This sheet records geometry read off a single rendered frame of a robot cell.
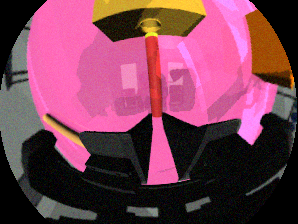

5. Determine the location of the red cylinder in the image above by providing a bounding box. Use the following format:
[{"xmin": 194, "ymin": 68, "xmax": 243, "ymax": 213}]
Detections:
[{"xmin": 144, "ymin": 32, "xmax": 162, "ymax": 119}]

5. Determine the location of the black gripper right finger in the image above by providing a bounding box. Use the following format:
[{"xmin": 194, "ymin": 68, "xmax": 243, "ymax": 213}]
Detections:
[{"xmin": 161, "ymin": 113, "xmax": 241, "ymax": 181}]

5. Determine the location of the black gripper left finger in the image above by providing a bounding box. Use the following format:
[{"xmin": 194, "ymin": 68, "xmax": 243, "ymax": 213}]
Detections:
[{"xmin": 78, "ymin": 113, "xmax": 153, "ymax": 184}]

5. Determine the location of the hammer with wooden handle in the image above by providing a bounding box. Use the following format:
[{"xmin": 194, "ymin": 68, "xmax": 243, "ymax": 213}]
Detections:
[{"xmin": 44, "ymin": 113, "xmax": 85, "ymax": 148}]

